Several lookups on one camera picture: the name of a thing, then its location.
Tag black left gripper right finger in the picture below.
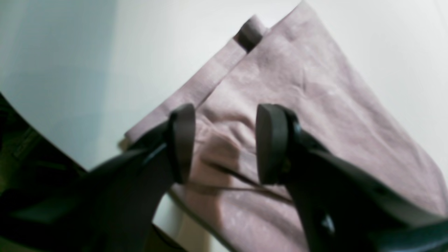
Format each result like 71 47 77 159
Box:
255 104 448 252

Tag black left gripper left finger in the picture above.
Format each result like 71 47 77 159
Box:
1 104 195 252

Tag mauve t-shirt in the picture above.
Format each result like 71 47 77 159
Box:
125 1 447 252

